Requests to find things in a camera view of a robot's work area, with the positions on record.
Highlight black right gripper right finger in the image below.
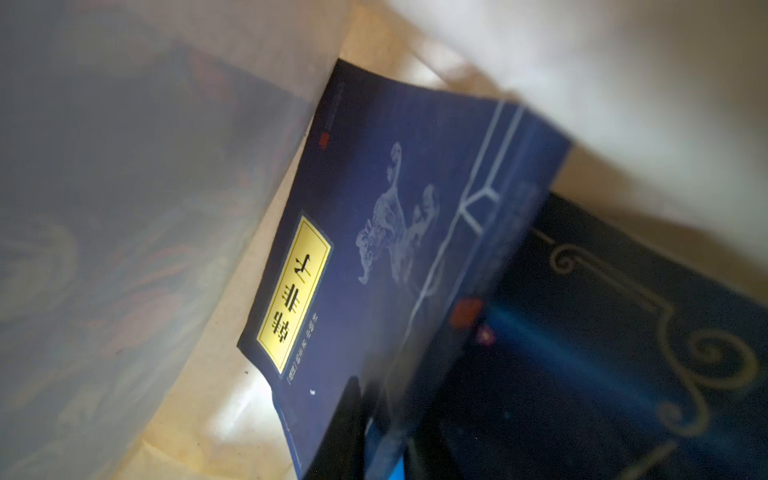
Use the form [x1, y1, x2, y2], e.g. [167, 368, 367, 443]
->
[407, 421, 463, 480]

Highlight The Little Prince book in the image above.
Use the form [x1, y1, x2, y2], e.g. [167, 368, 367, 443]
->
[421, 195, 767, 479]

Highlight cream canvas tote bag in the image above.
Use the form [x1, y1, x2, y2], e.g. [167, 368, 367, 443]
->
[1, 1, 767, 479]

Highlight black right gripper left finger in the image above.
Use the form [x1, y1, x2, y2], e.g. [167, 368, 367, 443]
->
[303, 377, 366, 480]

